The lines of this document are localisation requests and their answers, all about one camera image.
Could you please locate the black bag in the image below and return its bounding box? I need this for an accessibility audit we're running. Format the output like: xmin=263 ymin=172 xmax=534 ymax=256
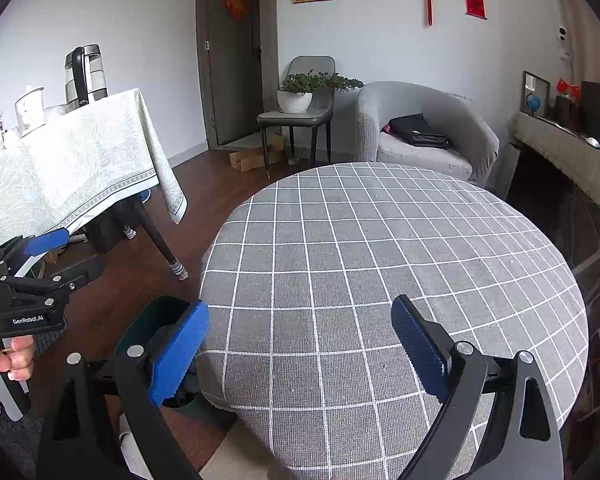
xmin=387 ymin=113 xmax=453 ymax=150

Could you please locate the white jug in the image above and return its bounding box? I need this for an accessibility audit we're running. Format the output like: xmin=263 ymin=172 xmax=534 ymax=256
xmin=14 ymin=86 xmax=47 ymax=136

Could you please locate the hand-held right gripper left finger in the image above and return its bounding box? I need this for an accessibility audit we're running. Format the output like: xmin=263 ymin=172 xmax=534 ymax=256
xmin=36 ymin=299 xmax=211 ymax=480

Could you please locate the grey chair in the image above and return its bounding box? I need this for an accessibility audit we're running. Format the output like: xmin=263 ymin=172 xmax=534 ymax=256
xmin=256 ymin=56 xmax=337 ymax=181

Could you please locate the person's left hand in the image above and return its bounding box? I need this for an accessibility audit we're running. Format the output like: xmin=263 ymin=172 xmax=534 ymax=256
xmin=0 ymin=334 xmax=36 ymax=408

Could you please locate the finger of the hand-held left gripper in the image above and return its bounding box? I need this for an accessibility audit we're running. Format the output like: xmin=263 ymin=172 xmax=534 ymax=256
xmin=0 ymin=230 xmax=71 ymax=277
xmin=0 ymin=257 xmax=105 ymax=306

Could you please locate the white security camera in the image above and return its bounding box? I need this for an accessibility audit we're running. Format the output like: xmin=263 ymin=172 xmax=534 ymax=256
xmin=555 ymin=25 xmax=574 ymax=63

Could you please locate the dark grey door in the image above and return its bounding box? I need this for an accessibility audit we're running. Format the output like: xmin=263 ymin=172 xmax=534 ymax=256
xmin=196 ymin=0 xmax=279 ymax=151

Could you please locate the dark green trash bin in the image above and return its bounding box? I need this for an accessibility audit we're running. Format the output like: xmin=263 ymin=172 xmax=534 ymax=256
xmin=114 ymin=296 xmax=208 ymax=413

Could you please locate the grey checked tablecloth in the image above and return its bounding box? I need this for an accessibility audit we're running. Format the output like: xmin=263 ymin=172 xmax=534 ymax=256
xmin=198 ymin=162 xmax=590 ymax=480

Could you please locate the glass electric kettle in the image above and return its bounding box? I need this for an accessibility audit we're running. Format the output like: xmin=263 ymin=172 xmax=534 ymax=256
xmin=64 ymin=44 xmax=108 ymax=111

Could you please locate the black table leg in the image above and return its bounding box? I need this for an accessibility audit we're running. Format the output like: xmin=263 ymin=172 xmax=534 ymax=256
xmin=130 ymin=200 xmax=189 ymax=282

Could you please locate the brown cardboard box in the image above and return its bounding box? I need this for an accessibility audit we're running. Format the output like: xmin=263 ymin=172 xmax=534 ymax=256
xmin=229 ymin=134 xmax=286 ymax=173

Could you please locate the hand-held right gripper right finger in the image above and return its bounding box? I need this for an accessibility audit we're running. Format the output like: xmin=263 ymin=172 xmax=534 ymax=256
xmin=390 ymin=294 xmax=566 ymax=480

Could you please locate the pale green floral tablecloth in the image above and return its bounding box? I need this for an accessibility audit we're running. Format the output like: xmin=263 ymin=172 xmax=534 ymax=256
xmin=0 ymin=88 xmax=188 ymax=256

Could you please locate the grey armchair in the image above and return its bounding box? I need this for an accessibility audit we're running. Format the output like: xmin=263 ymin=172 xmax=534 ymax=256
xmin=356 ymin=81 xmax=501 ymax=188

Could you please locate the beige fringed cloth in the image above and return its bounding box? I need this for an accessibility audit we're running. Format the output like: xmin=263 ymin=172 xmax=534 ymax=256
xmin=512 ymin=111 xmax=600 ymax=211

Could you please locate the picture frame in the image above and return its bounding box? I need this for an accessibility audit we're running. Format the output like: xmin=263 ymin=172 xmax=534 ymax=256
xmin=521 ymin=70 xmax=551 ymax=118

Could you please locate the potted plant in white pot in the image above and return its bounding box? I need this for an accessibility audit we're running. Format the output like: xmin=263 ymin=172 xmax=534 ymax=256
xmin=276 ymin=72 xmax=365 ymax=114

